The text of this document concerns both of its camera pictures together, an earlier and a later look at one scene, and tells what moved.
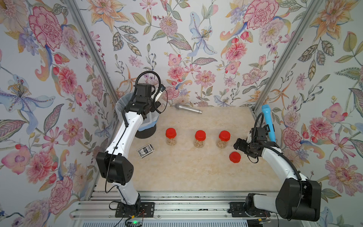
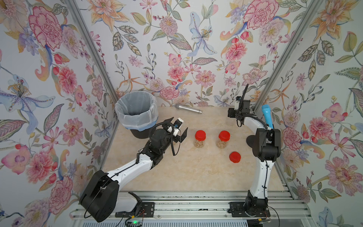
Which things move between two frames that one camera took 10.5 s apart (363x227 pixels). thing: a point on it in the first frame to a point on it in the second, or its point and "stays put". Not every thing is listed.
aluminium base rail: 102,205 stays put
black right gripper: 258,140 to 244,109
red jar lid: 235,157 stays put
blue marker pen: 267,113 stays put
